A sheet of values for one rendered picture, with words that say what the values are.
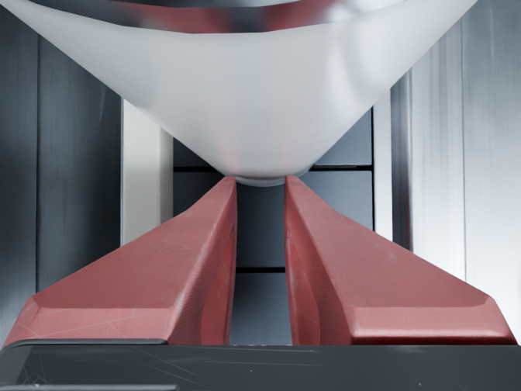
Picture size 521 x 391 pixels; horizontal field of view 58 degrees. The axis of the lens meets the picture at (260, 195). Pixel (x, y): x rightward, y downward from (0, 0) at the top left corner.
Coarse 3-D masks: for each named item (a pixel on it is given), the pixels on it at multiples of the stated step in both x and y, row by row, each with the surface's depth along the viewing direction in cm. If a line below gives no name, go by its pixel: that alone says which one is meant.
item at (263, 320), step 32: (352, 128) 18; (192, 160) 18; (320, 160) 18; (352, 160) 18; (192, 192) 18; (256, 192) 18; (320, 192) 18; (352, 192) 18; (256, 224) 18; (256, 256) 18; (256, 288) 18; (256, 320) 18; (288, 320) 18
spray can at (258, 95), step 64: (0, 0) 3; (64, 0) 2; (128, 0) 2; (192, 0) 2; (256, 0) 2; (320, 0) 2; (384, 0) 2; (448, 0) 3; (128, 64) 3; (192, 64) 3; (256, 64) 3; (320, 64) 3; (384, 64) 4; (192, 128) 5; (256, 128) 5; (320, 128) 6
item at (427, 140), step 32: (448, 32) 10; (416, 64) 10; (448, 64) 10; (416, 96) 10; (448, 96) 10; (416, 128) 10; (448, 128) 10; (416, 160) 10; (448, 160) 10; (416, 192) 10; (448, 192) 10; (416, 224) 10; (448, 224) 10; (448, 256) 9
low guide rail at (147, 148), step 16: (128, 112) 14; (128, 128) 14; (144, 128) 14; (160, 128) 14; (128, 144) 14; (144, 144) 14; (160, 144) 14; (128, 160) 14; (144, 160) 14; (160, 160) 14; (128, 176) 14; (144, 176) 14; (160, 176) 14; (128, 192) 14; (144, 192) 14; (160, 192) 14; (128, 208) 14; (144, 208) 14; (160, 208) 14; (128, 224) 14; (144, 224) 14; (160, 224) 14; (128, 240) 14
